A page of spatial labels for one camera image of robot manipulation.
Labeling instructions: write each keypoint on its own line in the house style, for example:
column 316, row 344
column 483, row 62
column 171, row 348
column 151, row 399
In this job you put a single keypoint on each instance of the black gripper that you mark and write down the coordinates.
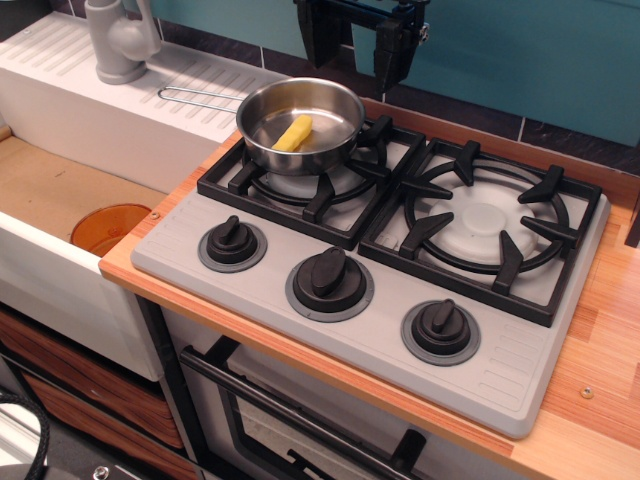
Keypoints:
column 399, row 32

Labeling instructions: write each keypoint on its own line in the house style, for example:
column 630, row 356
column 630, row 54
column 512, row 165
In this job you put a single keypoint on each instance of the yellow toy fry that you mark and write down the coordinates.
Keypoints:
column 295, row 134

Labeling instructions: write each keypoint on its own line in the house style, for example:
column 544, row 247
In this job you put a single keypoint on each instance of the black left stove knob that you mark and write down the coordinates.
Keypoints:
column 232, row 246

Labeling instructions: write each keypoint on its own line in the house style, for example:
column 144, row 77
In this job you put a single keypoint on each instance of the black stove knob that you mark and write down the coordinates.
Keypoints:
column 232, row 246
column 329, row 287
column 441, row 333

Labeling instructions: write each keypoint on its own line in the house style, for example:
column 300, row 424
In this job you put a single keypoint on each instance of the grey toy stove top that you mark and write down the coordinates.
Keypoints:
column 502, row 386

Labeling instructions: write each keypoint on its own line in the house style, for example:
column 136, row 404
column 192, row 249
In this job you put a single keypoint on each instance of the black middle stove knob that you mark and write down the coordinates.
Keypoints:
column 329, row 287

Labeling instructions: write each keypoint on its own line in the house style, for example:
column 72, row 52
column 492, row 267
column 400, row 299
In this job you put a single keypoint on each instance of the black right stove knob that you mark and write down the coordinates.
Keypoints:
column 441, row 333

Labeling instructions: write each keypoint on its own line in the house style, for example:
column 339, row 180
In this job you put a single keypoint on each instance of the black left burner grate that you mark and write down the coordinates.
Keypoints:
column 335, row 207

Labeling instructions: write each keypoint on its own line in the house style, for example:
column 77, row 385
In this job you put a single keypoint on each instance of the black burner grate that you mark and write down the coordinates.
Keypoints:
column 335, row 207
column 513, row 237

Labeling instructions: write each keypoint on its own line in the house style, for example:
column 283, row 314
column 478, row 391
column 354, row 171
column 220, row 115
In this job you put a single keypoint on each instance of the grey toy faucet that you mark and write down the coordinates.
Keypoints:
column 121, row 45

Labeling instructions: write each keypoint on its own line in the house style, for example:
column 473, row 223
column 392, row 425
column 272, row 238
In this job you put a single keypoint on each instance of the black right burner grate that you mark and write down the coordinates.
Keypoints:
column 513, row 237

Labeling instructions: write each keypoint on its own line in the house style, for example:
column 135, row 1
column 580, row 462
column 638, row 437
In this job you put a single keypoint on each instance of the white toy sink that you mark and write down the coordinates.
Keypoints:
column 71, row 144

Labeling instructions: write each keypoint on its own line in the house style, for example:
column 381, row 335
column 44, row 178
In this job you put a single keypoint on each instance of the orange translucent plate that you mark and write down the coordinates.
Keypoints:
column 99, row 231

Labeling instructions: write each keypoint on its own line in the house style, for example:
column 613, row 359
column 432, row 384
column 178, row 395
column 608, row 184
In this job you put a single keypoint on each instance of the upper wooden drawer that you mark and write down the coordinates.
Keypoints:
column 113, row 388

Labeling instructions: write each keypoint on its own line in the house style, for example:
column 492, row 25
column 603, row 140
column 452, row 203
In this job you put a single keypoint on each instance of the wooden drawer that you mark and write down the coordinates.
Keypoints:
column 113, row 388
column 135, row 424

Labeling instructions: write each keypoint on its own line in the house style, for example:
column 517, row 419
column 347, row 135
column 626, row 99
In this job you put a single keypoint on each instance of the lower wooden drawer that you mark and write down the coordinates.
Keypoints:
column 135, row 424

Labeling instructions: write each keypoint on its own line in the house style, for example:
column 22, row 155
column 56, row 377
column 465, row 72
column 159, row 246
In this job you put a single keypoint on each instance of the steel pan with wire handle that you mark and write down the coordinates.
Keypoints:
column 263, row 116

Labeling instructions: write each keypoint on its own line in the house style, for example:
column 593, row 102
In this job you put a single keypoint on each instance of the oven door with black handle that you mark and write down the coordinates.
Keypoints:
column 275, row 422

